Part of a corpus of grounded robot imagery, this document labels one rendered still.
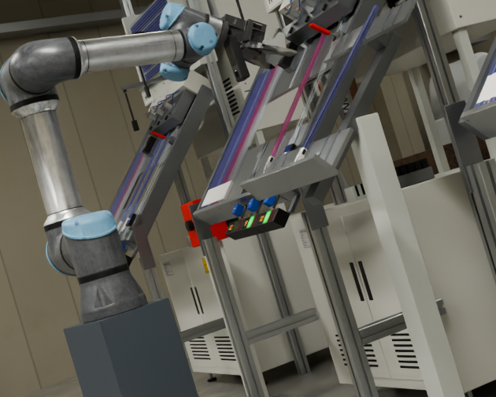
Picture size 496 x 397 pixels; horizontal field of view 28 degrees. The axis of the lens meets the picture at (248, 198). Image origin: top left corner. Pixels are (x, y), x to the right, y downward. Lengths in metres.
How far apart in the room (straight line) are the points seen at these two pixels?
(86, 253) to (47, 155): 0.28
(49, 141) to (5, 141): 4.42
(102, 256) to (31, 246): 4.51
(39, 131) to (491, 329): 1.30
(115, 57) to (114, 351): 0.67
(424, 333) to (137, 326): 0.66
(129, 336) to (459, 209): 1.03
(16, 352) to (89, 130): 1.63
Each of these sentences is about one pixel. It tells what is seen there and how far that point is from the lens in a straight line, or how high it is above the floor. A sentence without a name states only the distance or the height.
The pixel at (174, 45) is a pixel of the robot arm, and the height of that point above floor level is 1.11.
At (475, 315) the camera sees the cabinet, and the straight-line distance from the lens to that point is 2.73.
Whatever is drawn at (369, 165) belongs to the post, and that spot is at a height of 0.70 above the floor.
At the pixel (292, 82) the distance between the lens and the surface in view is 2.92.
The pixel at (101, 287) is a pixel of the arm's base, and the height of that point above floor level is 0.61.
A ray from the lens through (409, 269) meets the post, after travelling 2.30.
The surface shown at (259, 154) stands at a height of 0.83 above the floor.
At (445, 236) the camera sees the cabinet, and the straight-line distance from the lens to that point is 2.69.
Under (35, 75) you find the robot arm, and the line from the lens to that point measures 2.27.
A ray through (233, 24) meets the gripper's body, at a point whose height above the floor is 1.16.
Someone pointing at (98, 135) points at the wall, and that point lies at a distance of 7.06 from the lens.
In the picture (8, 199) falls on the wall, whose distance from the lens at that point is 6.67.
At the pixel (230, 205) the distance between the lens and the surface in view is 2.83.
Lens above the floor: 0.67
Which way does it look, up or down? 1 degrees up
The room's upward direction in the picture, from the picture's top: 17 degrees counter-clockwise
